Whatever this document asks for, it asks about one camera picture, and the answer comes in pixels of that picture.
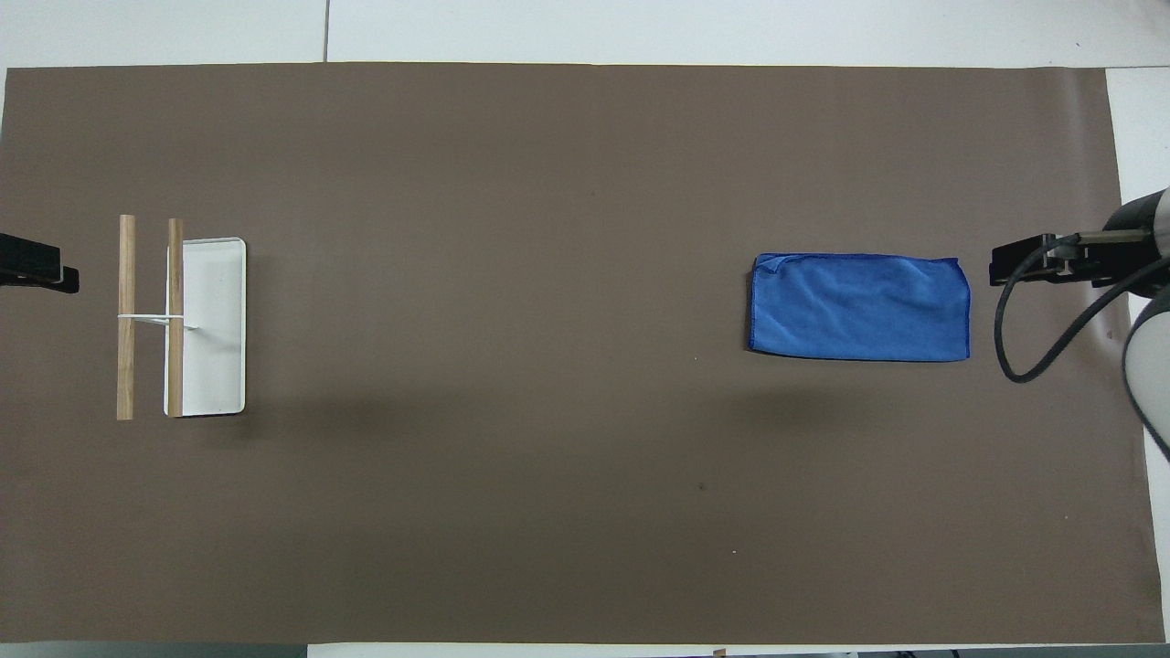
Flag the white towel rack wooden bars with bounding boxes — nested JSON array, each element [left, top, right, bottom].
[[116, 214, 249, 421]]

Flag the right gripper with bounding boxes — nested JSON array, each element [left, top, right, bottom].
[[1069, 187, 1161, 297]]

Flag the blue microfibre towel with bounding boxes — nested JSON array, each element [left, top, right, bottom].
[[749, 253, 972, 363]]

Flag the black cable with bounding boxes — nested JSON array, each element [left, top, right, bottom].
[[994, 234, 1141, 384]]

